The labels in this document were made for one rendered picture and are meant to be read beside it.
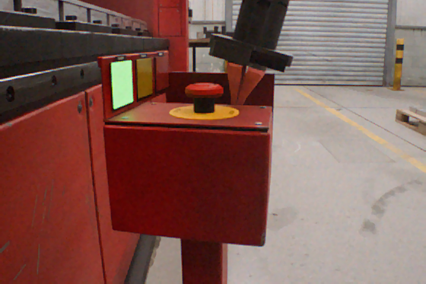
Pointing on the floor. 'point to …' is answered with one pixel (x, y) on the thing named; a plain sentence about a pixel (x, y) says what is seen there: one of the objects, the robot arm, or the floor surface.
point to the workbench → (205, 40)
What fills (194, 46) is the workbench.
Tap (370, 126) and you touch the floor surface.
